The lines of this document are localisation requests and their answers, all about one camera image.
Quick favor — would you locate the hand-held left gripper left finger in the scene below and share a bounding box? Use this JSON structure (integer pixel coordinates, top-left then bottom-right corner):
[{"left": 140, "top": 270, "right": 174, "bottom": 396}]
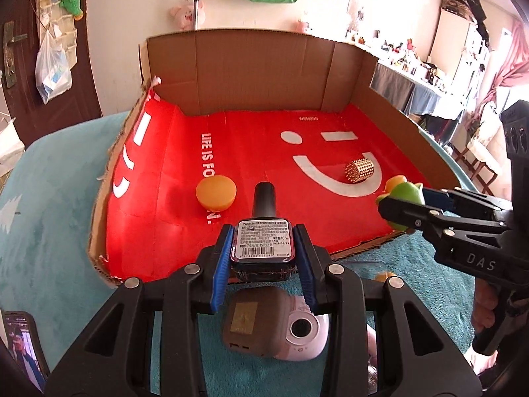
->
[{"left": 43, "top": 223, "right": 236, "bottom": 397}]

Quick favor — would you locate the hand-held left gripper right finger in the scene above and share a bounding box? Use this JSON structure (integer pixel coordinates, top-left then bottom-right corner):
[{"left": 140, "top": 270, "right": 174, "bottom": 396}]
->
[{"left": 291, "top": 223, "right": 484, "bottom": 397}]

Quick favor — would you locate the white toy camera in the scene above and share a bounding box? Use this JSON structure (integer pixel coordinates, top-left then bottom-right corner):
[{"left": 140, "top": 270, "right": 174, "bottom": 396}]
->
[{"left": 264, "top": 304, "right": 331, "bottom": 360}]

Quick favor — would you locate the nail polish bottle black cap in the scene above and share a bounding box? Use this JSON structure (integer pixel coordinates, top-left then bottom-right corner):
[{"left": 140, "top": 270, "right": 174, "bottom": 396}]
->
[{"left": 229, "top": 181, "right": 296, "bottom": 284}]

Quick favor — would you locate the row of small ornaments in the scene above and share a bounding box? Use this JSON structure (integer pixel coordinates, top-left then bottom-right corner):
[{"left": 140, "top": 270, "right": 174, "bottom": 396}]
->
[{"left": 347, "top": 29, "right": 455, "bottom": 92}]

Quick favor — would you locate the metal door handle plate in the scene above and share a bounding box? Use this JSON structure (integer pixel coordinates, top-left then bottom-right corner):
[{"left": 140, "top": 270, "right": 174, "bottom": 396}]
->
[{"left": 3, "top": 21, "right": 27, "bottom": 89}]

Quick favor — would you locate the orange round lid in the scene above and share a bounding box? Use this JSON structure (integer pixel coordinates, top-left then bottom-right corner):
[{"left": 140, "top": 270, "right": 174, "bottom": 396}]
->
[{"left": 195, "top": 176, "right": 238, "bottom": 211}]

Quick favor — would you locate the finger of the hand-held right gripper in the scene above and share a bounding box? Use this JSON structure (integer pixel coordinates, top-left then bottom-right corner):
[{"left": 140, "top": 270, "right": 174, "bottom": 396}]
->
[
  {"left": 422, "top": 187, "right": 514, "bottom": 221},
  {"left": 378, "top": 194, "right": 512, "bottom": 258}
]

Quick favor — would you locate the pink pig plush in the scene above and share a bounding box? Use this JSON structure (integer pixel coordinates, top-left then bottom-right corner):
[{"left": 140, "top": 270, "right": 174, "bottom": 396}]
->
[{"left": 169, "top": 0, "right": 206, "bottom": 31}]

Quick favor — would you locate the green rubber toy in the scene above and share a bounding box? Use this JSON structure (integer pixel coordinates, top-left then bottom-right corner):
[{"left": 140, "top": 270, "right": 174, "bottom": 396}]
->
[{"left": 375, "top": 176, "right": 426, "bottom": 232}]

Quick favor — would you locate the gold bead cylinder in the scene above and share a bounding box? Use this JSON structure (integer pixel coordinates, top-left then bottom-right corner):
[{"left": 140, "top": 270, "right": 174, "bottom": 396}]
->
[{"left": 344, "top": 158, "right": 375, "bottom": 184}]

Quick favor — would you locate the cardboard box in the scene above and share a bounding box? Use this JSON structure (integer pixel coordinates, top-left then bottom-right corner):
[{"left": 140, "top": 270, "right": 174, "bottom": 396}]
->
[{"left": 87, "top": 29, "right": 461, "bottom": 290}]

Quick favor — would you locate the clear plastic bag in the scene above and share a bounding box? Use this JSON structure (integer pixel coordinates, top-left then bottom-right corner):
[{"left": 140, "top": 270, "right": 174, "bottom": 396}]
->
[{"left": 35, "top": 29, "right": 74, "bottom": 105}]

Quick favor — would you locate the person's right hand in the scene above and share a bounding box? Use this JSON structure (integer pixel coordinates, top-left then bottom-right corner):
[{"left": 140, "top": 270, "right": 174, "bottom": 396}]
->
[{"left": 463, "top": 279, "right": 507, "bottom": 371}]

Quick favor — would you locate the smartphone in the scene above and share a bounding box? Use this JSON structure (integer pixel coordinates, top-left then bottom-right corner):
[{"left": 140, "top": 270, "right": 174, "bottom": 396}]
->
[{"left": 0, "top": 310, "right": 51, "bottom": 394}]

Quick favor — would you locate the dark table cloth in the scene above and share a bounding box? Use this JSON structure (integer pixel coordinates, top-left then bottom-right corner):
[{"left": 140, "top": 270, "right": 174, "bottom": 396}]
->
[{"left": 370, "top": 62, "right": 468, "bottom": 122}]

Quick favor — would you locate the pink curtain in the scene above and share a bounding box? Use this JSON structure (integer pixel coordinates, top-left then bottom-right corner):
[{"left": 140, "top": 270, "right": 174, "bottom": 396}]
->
[{"left": 467, "top": 21, "right": 526, "bottom": 141}]

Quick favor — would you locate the red printed paper sheet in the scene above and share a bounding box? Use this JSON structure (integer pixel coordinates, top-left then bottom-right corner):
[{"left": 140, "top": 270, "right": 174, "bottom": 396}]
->
[{"left": 103, "top": 89, "right": 416, "bottom": 280}]

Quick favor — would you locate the brown rounded case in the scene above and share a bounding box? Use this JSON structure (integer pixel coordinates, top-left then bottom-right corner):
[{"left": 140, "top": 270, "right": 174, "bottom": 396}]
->
[{"left": 222, "top": 286, "right": 308, "bottom": 358}]

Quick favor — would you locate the brown door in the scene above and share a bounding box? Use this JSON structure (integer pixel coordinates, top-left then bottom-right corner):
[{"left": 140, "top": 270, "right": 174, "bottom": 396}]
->
[{"left": 0, "top": 0, "right": 104, "bottom": 141}]

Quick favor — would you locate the white refrigerator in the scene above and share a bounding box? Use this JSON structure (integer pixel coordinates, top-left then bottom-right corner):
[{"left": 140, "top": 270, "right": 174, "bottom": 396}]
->
[{"left": 427, "top": 8, "right": 480, "bottom": 92}]

